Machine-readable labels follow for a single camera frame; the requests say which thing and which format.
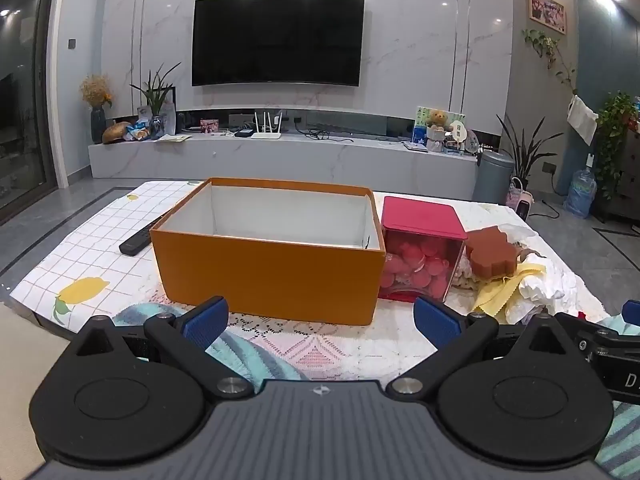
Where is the round white ornament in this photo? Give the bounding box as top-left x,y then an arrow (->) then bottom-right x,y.
449,120 -> 471,154

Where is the small pink heater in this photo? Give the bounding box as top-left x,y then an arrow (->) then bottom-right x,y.
506,177 -> 535,220

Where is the golden gourd ornament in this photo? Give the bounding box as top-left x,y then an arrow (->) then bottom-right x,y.
101,121 -> 132,145

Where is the framed wall picture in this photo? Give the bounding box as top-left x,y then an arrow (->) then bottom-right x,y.
527,0 -> 569,36

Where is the bushy green plant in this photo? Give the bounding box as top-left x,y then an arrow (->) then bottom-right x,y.
595,91 -> 639,201

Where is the teal striped cloth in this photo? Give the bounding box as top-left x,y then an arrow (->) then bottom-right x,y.
112,302 -> 640,480

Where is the white hanging towel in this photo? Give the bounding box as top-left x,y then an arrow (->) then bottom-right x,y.
566,94 -> 600,145

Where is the green picture board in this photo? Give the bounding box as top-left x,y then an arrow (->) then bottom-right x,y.
412,106 -> 466,147

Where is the clear container with red lid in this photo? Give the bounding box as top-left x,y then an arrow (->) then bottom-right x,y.
377,196 -> 469,303

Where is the hanging vine plant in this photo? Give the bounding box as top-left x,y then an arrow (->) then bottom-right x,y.
522,27 -> 579,94

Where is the blue water bottle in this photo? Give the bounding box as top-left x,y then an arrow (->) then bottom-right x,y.
564,169 -> 599,220

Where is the black remote control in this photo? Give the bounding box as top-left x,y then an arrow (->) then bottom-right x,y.
119,212 -> 168,257

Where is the blue and white snack bag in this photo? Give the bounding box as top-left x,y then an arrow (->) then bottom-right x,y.
122,119 -> 151,142

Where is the black flat-screen television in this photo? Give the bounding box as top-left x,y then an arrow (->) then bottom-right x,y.
191,0 -> 366,87

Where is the white router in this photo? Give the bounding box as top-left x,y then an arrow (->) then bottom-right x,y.
250,110 -> 284,139

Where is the white marble television cabinet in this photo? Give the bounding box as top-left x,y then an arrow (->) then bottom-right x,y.
87,127 -> 478,201

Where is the grey trash can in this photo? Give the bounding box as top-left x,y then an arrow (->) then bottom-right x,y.
472,150 -> 515,206

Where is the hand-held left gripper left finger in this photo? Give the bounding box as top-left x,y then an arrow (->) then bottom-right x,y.
70,296 -> 256,403

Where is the dark wooden cabinet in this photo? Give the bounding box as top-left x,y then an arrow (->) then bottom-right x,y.
597,130 -> 640,224

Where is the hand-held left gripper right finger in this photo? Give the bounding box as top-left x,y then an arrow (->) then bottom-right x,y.
385,295 -> 576,403

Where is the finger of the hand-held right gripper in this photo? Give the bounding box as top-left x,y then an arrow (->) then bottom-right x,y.
621,300 -> 640,333
556,312 -> 621,361

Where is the pink and white lace mat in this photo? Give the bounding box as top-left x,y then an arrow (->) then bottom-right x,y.
220,305 -> 441,382

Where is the floral beige cloth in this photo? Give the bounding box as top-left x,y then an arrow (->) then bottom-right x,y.
450,254 -> 483,293

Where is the long-leaf potted plant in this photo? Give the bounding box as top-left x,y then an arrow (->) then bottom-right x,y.
496,114 -> 557,196

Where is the dark blue vase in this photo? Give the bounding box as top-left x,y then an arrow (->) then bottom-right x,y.
91,106 -> 107,145

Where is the yellow cloth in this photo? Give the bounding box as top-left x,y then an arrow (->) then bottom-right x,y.
472,262 -> 548,317

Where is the glass sliding door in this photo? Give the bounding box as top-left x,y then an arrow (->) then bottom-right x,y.
0,0 -> 66,226

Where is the green plant in glass vase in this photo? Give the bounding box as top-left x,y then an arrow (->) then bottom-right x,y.
130,62 -> 182,140

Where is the orange cardboard box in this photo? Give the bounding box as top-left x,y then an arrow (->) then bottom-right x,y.
150,177 -> 387,326

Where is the white crumpled cloth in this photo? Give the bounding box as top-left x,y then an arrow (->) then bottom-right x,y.
502,224 -> 608,326

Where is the small teddy bear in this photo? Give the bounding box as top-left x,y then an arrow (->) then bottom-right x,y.
425,109 -> 449,152

